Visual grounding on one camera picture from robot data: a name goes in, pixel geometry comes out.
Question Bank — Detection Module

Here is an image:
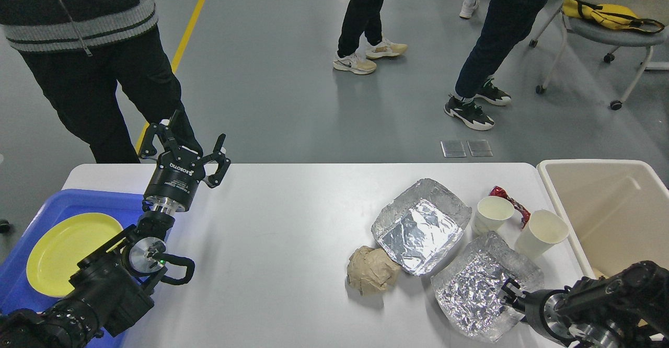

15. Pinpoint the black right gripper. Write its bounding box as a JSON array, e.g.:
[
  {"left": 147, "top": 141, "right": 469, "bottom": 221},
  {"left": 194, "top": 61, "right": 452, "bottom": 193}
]
[{"left": 499, "top": 279, "right": 575, "bottom": 346}]

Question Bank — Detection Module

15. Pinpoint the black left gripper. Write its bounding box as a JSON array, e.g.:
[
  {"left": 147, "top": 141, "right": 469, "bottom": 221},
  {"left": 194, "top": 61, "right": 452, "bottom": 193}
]
[{"left": 137, "top": 110, "right": 231, "bottom": 214}]

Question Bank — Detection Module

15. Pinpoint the aluminium foil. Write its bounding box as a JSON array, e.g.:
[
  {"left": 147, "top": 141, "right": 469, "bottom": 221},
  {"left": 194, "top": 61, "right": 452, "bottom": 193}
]
[{"left": 432, "top": 231, "right": 544, "bottom": 343}]

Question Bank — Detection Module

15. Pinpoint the yellow plate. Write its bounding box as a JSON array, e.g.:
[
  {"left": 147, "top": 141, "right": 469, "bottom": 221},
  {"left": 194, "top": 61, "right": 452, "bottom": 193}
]
[{"left": 26, "top": 213, "right": 123, "bottom": 298}]

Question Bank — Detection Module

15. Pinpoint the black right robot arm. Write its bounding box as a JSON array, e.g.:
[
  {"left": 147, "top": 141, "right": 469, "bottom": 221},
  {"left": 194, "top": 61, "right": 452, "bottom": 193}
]
[{"left": 499, "top": 261, "right": 668, "bottom": 347}]

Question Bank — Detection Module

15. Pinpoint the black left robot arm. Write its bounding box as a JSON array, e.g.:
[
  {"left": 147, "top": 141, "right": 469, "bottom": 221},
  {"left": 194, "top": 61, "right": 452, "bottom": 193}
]
[{"left": 2, "top": 111, "right": 231, "bottom": 347}]

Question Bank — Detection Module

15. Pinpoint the white paper bowl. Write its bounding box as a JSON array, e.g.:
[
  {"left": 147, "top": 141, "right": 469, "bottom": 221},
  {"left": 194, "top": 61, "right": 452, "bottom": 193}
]
[{"left": 514, "top": 210, "right": 569, "bottom": 260}]

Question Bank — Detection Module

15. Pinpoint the red snack wrapper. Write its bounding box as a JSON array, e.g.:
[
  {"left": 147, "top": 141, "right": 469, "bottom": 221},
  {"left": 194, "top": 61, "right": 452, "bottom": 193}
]
[{"left": 488, "top": 185, "right": 531, "bottom": 230}]

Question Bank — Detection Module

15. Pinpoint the white paper cup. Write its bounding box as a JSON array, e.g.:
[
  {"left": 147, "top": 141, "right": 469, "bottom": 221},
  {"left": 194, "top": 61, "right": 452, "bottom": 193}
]
[{"left": 471, "top": 196, "right": 516, "bottom": 236}]

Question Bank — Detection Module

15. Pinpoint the aluminium foil tray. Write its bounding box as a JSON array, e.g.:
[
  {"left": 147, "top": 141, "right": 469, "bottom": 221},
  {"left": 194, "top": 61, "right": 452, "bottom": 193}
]
[{"left": 371, "top": 178, "right": 471, "bottom": 276}]

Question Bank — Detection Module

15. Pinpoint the beige plastic bin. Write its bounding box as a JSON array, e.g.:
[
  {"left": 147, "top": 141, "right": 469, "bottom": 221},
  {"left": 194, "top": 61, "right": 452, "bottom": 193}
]
[{"left": 537, "top": 158, "right": 668, "bottom": 277}]

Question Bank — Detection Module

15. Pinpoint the crumpled brown paper ball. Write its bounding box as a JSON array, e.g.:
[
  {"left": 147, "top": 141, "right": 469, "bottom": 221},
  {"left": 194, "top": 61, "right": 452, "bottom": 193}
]
[{"left": 346, "top": 246, "right": 402, "bottom": 296}]

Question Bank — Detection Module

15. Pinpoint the right metal floor plate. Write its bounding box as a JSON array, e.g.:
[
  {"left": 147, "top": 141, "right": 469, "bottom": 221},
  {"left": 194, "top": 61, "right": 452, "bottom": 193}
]
[{"left": 467, "top": 140, "right": 494, "bottom": 157}]

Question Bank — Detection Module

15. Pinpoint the metal floor plate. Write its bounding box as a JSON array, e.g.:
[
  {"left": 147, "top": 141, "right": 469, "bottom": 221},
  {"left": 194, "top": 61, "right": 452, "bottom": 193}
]
[
  {"left": 467, "top": 140, "right": 494, "bottom": 157},
  {"left": 440, "top": 140, "right": 467, "bottom": 158}
]

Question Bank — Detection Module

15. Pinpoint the left metal floor plate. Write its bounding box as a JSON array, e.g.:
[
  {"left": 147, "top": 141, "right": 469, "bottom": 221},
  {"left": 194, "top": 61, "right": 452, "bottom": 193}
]
[{"left": 440, "top": 140, "right": 467, "bottom": 158}]

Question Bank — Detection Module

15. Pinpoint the person in black trousers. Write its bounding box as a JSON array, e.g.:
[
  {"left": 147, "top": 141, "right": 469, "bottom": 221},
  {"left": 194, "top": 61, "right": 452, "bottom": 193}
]
[{"left": 1, "top": 0, "right": 203, "bottom": 163}]

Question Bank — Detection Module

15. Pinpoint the person in beige sneakers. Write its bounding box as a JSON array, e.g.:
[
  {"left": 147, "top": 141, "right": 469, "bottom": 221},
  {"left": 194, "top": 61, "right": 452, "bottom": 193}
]
[{"left": 332, "top": 0, "right": 408, "bottom": 76}]

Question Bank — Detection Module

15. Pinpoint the blue plastic tray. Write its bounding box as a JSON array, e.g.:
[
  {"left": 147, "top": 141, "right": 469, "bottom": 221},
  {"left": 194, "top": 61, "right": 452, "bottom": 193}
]
[{"left": 2, "top": 189, "right": 150, "bottom": 347}]

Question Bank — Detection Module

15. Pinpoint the grey chair on wheels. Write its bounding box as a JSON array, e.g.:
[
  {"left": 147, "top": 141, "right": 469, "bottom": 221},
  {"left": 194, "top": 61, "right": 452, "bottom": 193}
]
[{"left": 529, "top": 0, "right": 667, "bottom": 111}]

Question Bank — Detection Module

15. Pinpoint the person in dark jeans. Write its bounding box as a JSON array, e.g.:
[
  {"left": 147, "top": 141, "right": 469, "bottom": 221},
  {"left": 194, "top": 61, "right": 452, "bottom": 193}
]
[{"left": 444, "top": 0, "right": 547, "bottom": 131}]

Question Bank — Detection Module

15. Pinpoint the yellow bag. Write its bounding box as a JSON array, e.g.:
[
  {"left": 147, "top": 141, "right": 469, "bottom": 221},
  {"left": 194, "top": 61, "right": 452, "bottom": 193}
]
[{"left": 562, "top": 0, "right": 666, "bottom": 34}]

